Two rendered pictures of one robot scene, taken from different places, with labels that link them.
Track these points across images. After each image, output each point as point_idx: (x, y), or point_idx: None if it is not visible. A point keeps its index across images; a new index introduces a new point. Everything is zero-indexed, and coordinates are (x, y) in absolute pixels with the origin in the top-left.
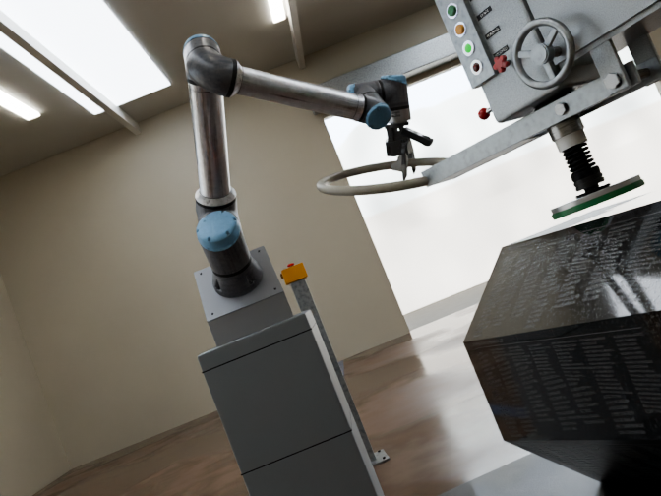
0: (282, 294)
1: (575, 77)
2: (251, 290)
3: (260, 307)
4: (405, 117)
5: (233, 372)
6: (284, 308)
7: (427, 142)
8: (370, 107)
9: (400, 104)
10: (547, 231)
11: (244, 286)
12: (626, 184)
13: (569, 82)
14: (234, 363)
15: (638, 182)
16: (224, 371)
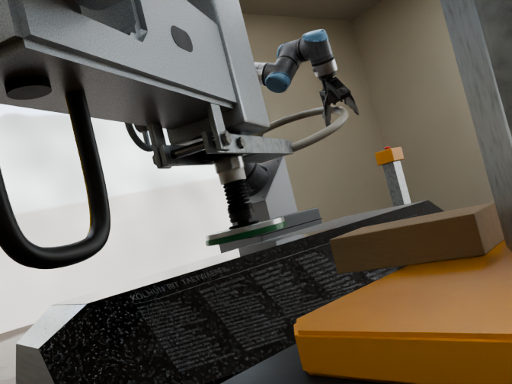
0: (264, 203)
1: (190, 133)
2: (254, 193)
3: (253, 208)
4: (322, 72)
5: (229, 248)
6: (265, 212)
7: (339, 96)
8: (266, 77)
9: (315, 62)
10: (312, 227)
11: (248, 191)
12: (219, 237)
13: (180, 139)
14: (229, 244)
15: (231, 237)
16: (225, 247)
